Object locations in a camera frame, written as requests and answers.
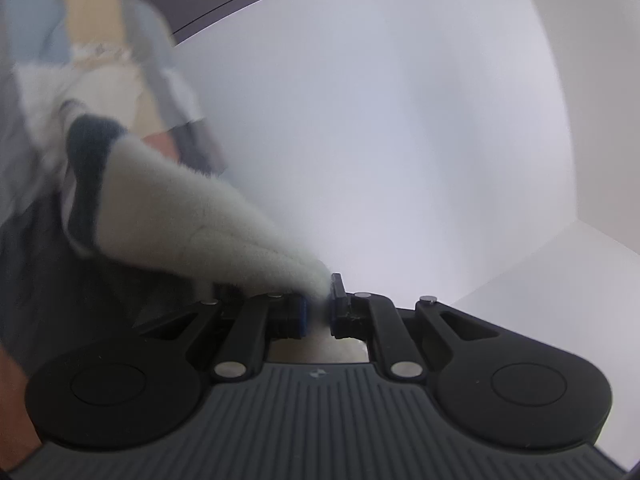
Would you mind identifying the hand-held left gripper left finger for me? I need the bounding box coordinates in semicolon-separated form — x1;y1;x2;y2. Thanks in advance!
132;291;309;381

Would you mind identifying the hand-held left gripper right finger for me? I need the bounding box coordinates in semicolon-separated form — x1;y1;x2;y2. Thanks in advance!
329;273;501;381

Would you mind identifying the checkered patchwork quilt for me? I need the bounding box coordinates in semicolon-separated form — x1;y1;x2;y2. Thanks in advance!
0;0;227;361

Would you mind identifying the cream navy striped sweater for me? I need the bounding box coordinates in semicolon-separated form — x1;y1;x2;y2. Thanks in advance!
15;62;369;364

